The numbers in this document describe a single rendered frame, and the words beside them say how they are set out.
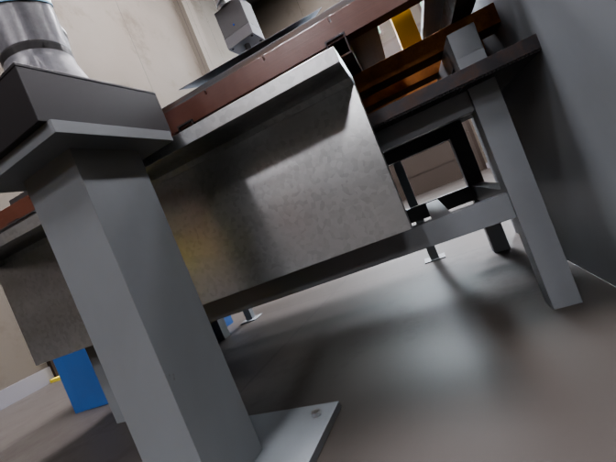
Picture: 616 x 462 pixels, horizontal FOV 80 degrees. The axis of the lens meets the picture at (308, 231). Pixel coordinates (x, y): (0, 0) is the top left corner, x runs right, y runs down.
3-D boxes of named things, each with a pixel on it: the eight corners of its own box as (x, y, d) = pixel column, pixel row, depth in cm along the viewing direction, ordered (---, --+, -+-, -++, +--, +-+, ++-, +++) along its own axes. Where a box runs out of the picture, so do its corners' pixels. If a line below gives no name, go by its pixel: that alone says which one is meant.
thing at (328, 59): (6, 267, 126) (3, 258, 126) (357, 87, 85) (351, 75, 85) (-66, 282, 107) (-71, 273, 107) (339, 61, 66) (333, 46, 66)
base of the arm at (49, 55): (38, 82, 58) (13, 23, 58) (-6, 125, 65) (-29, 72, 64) (119, 95, 72) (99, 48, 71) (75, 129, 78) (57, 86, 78)
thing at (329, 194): (47, 360, 127) (6, 267, 126) (412, 226, 86) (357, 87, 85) (36, 366, 123) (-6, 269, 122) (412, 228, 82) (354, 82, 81)
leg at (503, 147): (545, 301, 90) (444, 44, 89) (572, 294, 88) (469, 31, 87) (554, 310, 85) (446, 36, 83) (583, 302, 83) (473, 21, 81)
